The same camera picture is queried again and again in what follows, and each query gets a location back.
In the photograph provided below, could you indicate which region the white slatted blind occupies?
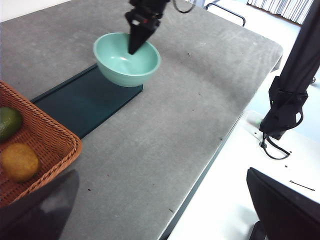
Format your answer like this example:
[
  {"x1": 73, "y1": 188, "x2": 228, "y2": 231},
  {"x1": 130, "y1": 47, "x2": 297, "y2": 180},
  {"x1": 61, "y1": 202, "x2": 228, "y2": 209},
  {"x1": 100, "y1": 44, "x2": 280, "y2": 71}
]
[{"x1": 246, "y1": 0, "x2": 313, "y2": 26}]

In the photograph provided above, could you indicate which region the teal ceramic bowl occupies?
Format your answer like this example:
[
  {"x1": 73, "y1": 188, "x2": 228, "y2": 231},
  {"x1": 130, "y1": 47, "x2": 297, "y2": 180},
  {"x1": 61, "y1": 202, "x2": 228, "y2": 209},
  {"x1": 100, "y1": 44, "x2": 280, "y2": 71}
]
[{"x1": 93, "y1": 32, "x2": 161, "y2": 88}]

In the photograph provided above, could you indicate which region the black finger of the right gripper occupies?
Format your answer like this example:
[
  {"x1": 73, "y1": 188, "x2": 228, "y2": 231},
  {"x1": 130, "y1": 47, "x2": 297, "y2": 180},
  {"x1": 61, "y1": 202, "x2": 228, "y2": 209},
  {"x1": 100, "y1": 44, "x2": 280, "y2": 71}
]
[{"x1": 128, "y1": 23, "x2": 155, "y2": 55}]

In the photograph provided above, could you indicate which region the black cable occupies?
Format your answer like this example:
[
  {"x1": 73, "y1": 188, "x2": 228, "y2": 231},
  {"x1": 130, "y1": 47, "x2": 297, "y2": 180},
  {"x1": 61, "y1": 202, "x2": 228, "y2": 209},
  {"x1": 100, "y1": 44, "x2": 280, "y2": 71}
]
[
  {"x1": 172, "y1": 0, "x2": 195, "y2": 14},
  {"x1": 261, "y1": 132, "x2": 291, "y2": 160}
]

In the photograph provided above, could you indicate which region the green fruit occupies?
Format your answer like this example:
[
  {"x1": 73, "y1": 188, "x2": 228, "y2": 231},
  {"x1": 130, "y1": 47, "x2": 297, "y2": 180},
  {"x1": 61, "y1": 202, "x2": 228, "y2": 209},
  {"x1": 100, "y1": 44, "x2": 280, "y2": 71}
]
[{"x1": 0, "y1": 106, "x2": 23, "y2": 142}]

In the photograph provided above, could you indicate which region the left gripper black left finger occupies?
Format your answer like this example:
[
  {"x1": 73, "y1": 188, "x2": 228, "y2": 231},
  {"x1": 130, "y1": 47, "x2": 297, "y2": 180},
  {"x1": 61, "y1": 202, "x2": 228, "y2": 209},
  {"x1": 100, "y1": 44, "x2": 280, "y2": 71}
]
[{"x1": 0, "y1": 169, "x2": 80, "y2": 240}]

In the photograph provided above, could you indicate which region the brown wicker basket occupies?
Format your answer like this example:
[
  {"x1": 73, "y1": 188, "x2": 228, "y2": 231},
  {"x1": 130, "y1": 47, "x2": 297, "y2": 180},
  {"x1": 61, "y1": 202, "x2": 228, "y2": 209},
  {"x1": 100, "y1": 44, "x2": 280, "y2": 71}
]
[{"x1": 0, "y1": 80, "x2": 83, "y2": 208}]

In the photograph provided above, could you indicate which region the black metal frame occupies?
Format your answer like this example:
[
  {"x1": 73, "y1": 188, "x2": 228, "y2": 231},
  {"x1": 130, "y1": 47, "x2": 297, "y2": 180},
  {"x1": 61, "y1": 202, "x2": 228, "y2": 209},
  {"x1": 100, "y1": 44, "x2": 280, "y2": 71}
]
[{"x1": 204, "y1": 0, "x2": 246, "y2": 27}]

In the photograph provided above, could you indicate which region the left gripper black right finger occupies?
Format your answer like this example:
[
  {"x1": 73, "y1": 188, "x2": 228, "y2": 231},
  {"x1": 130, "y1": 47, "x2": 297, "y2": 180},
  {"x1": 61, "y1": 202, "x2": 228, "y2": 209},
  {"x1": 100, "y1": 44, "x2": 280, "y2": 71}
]
[{"x1": 246, "y1": 167, "x2": 320, "y2": 240}]

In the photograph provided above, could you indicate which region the dark teal plastic tray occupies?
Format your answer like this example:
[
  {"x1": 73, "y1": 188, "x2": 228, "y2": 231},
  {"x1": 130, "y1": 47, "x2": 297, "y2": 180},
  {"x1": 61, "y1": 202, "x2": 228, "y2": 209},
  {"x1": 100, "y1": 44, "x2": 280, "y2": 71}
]
[{"x1": 31, "y1": 63, "x2": 144, "y2": 140}]

